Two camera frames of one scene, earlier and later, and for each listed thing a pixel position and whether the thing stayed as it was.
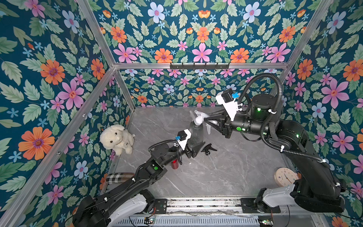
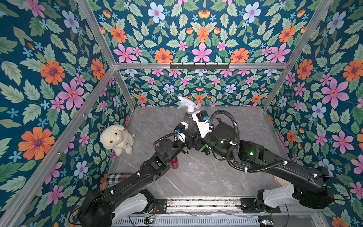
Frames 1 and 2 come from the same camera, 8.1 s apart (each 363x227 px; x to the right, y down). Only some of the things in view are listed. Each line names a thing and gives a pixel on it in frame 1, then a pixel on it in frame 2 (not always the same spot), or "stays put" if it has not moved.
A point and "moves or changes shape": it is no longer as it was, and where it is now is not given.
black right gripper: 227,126 -> 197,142
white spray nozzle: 200,119 moves or changes shape
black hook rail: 199,67 stays put
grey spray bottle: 197,136 moves or changes shape
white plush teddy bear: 116,137 stays put
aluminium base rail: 204,205 stays put
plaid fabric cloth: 118,177 stays put
